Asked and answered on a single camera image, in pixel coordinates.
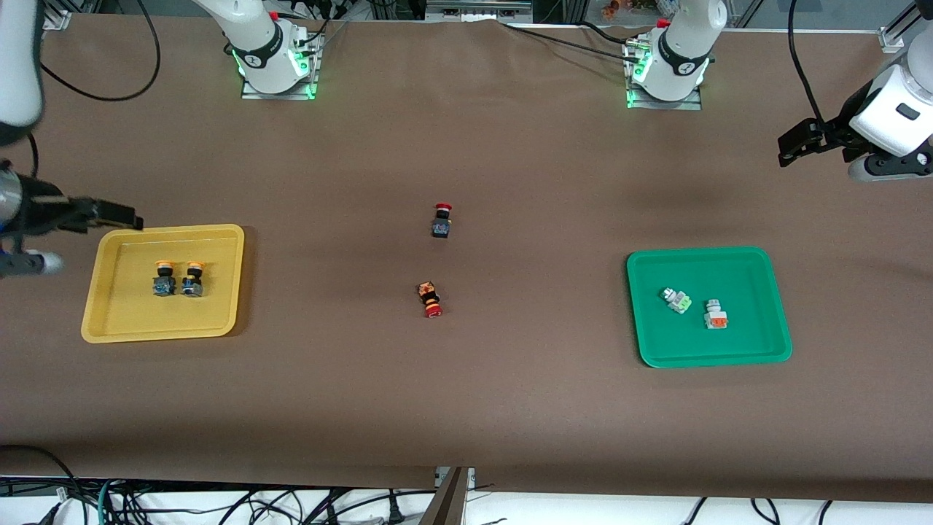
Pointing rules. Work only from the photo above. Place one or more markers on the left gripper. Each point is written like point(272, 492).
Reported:
point(835, 135)

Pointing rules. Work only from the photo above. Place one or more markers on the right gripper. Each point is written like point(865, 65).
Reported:
point(42, 211)

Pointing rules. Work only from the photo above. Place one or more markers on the yellow push button blue block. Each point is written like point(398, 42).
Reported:
point(164, 283)
point(193, 283)

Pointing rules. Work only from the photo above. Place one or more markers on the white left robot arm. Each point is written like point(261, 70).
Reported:
point(685, 44)

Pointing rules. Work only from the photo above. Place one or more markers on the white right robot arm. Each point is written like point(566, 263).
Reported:
point(255, 44)

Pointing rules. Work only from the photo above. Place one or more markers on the yellow plastic tray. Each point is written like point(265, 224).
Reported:
point(131, 313)

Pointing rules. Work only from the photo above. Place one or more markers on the green plastic tray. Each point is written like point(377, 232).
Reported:
point(743, 277)

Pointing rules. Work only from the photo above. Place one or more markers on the red mushroom button orange block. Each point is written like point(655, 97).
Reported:
point(430, 297)

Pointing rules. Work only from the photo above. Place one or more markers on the red mushroom button black block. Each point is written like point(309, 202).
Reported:
point(441, 226)

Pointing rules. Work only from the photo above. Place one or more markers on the grey equipment box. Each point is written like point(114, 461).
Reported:
point(477, 9)

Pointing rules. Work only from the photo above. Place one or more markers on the brown table cover sheet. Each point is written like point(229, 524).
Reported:
point(466, 408)

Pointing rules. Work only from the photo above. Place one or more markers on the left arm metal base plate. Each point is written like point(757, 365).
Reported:
point(692, 106)

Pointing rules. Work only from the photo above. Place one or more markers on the aluminium frame bracket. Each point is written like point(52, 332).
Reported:
point(57, 20)
point(895, 36)

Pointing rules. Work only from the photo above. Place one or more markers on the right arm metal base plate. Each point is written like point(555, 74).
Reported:
point(309, 73)

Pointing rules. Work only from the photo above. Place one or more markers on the grey metal table bracket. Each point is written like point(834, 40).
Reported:
point(450, 499)

